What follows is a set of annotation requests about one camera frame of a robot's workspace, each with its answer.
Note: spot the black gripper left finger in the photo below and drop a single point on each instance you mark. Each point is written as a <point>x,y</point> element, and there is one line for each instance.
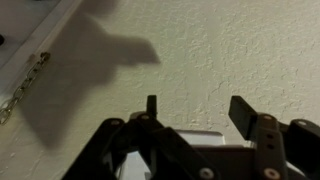
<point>160,146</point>

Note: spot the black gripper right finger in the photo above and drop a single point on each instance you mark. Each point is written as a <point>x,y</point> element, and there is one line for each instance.
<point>266,140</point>

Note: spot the white door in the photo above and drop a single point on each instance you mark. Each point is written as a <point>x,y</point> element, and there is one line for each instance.
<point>20,20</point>

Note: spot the dark round door knob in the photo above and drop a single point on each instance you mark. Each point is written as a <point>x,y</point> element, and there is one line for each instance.
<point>1,39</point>

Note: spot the white double switch plate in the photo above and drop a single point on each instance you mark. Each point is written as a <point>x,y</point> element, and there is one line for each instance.
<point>200,137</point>

